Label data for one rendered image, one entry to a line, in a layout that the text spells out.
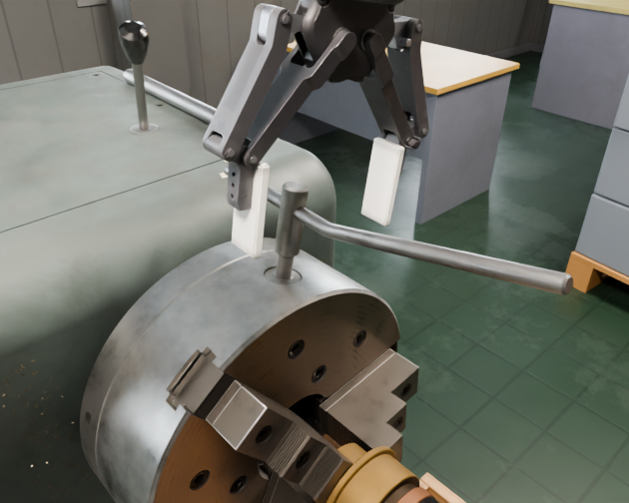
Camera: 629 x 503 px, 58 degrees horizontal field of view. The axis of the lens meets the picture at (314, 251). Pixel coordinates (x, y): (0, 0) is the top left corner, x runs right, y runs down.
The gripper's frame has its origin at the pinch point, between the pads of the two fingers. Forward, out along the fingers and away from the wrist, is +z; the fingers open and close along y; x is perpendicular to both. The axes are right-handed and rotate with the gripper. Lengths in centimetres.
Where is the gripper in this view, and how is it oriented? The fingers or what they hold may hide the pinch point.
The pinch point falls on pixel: (317, 221)
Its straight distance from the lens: 45.8
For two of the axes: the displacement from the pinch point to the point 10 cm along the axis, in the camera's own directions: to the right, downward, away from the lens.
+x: -6.4, -4.1, 6.5
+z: -1.3, 8.9, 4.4
